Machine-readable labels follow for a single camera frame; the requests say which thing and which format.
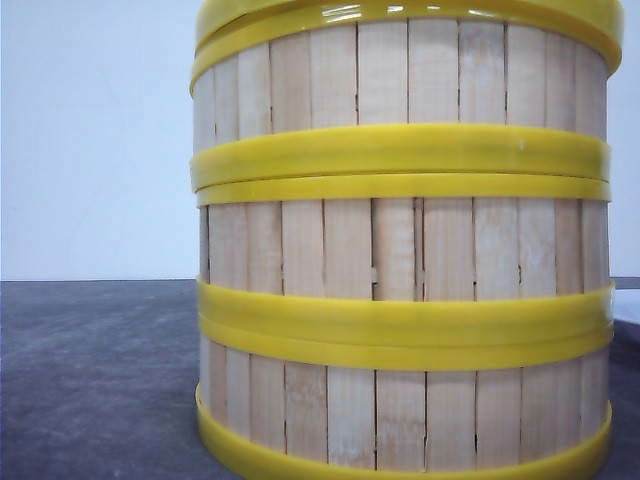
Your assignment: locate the woven bamboo steamer lid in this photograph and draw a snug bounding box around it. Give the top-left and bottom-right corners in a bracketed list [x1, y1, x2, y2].
[196, 1, 624, 44]

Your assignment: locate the bamboo steamer bottom tray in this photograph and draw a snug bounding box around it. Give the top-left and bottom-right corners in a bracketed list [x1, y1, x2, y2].
[196, 338, 612, 479]

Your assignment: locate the bamboo steamer tray one bun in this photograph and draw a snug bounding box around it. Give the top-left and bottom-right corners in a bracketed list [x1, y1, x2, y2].
[191, 18, 609, 205]

